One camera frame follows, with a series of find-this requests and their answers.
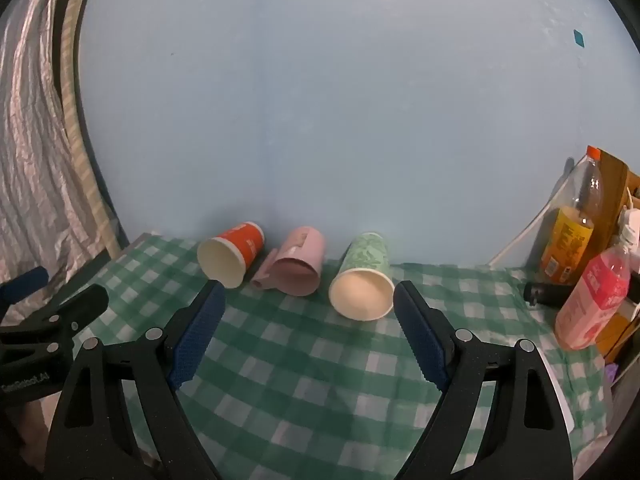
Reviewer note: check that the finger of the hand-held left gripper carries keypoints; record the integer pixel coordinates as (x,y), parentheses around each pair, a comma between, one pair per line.
(25,282)
(82,305)

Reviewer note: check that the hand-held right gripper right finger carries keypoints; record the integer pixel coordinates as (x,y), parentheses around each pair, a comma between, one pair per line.
(420,332)

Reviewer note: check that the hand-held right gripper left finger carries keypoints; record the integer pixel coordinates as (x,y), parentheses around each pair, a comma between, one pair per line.
(197,340)

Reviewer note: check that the green patterned paper cup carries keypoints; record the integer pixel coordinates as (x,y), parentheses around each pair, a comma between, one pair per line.
(367,270)

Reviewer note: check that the orange paper cup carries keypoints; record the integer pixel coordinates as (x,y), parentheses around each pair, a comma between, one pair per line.
(235,250)

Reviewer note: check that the pink paper cup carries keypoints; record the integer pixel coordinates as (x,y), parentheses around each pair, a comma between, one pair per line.
(300,267)

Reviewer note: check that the green checkered tablecloth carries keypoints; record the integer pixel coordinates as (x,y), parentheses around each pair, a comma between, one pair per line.
(310,385)

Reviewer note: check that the silver curtain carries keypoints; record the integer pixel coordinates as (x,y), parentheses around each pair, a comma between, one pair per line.
(30,160)

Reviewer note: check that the black cylinder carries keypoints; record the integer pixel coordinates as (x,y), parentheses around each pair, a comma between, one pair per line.
(547,294)

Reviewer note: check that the pink drink bottle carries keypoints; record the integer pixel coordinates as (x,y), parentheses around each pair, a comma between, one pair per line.
(592,305)

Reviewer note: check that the orange-capped yellow drink bottle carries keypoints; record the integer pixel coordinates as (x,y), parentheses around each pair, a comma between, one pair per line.
(570,240)

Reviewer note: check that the purple object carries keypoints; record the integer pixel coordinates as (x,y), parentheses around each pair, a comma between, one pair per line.
(610,375)

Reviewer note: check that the brown cardboard box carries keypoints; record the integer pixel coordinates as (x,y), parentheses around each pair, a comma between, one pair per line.
(614,190)

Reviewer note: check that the blue tape piece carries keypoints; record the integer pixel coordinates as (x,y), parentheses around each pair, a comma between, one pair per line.
(579,38)

